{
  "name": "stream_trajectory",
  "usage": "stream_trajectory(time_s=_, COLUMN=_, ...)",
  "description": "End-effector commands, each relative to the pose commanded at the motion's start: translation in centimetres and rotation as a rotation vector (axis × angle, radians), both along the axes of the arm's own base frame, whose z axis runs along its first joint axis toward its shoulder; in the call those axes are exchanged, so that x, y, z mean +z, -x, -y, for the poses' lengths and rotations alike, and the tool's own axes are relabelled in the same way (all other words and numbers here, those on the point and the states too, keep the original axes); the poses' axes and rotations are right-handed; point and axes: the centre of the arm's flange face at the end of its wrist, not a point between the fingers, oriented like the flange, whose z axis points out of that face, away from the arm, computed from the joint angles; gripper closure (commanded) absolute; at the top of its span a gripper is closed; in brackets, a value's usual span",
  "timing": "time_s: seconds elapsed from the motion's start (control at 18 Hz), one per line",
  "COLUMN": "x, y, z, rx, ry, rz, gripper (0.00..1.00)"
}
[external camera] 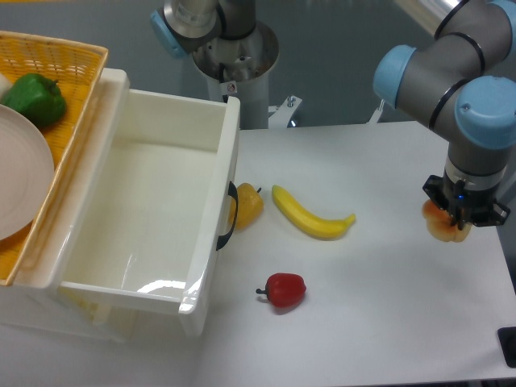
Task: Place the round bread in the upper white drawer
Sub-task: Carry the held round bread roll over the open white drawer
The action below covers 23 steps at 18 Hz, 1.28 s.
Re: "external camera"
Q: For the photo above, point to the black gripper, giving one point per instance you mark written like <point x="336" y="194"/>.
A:
<point x="478" y="207"/>

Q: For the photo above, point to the round bread roll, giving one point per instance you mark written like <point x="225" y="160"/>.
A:
<point x="439" y="224"/>

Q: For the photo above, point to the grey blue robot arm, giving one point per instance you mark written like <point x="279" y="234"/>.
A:
<point x="446" y="87"/>

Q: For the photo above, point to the upper white drawer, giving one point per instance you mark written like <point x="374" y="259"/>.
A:
<point x="148" y="239"/>

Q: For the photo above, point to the white drawer cabinet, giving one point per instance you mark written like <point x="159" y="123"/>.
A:
<point x="38" y="297"/>

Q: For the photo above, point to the black object at table edge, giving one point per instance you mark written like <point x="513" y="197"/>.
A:
<point x="507" y="340"/>

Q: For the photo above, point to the yellow banana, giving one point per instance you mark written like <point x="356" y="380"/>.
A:
<point x="307" y="222"/>

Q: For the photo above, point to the red bell pepper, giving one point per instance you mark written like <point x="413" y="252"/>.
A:
<point x="284" y="290"/>

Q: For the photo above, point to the yellow bell pepper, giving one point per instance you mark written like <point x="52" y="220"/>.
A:
<point x="251" y="205"/>

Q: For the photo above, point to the yellow woven basket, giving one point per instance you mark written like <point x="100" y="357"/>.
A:
<point x="78" y="67"/>

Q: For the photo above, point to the pink plate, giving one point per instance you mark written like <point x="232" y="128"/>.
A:
<point x="27" y="171"/>

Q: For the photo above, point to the green bell pepper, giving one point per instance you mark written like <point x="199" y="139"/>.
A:
<point x="36" y="98"/>

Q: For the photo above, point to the black drawer handle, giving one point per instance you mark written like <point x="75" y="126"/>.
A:
<point x="227" y="217"/>

